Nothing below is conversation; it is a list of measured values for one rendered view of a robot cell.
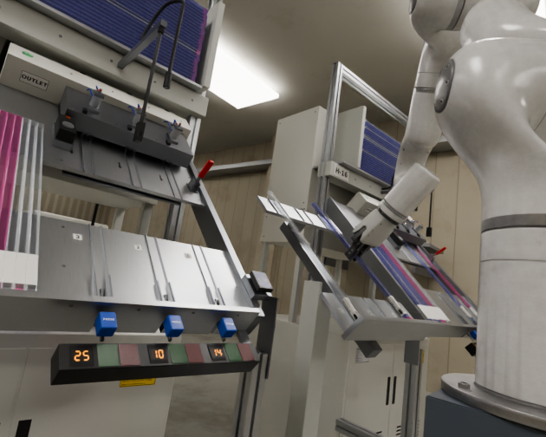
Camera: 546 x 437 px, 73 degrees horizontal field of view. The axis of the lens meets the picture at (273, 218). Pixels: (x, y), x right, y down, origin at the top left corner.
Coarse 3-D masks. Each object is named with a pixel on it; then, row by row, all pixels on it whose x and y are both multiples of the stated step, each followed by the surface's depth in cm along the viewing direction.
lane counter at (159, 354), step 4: (148, 348) 57; (152, 348) 57; (156, 348) 57; (160, 348) 58; (164, 348) 58; (148, 352) 56; (152, 352) 56; (156, 352) 57; (160, 352) 57; (164, 352) 58; (152, 356) 56; (156, 356) 56; (160, 356) 57; (164, 356) 57; (152, 360) 55; (156, 360) 56; (160, 360) 56; (164, 360) 57
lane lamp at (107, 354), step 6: (102, 348) 52; (108, 348) 53; (114, 348) 53; (102, 354) 51; (108, 354) 52; (114, 354) 52; (102, 360) 51; (108, 360) 51; (114, 360) 52; (102, 366) 50; (108, 366) 51; (114, 366) 51
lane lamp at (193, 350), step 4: (188, 344) 62; (192, 344) 62; (196, 344) 62; (188, 348) 61; (192, 348) 61; (196, 348) 62; (188, 352) 60; (192, 352) 61; (196, 352) 61; (200, 352) 62; (188, 356) 60; (192, 356) 60; (196, 356) 60; (200, 356) 61; (188, 360) 59; (192, 360) 60; (196, 360) 60; (200, 360) 60
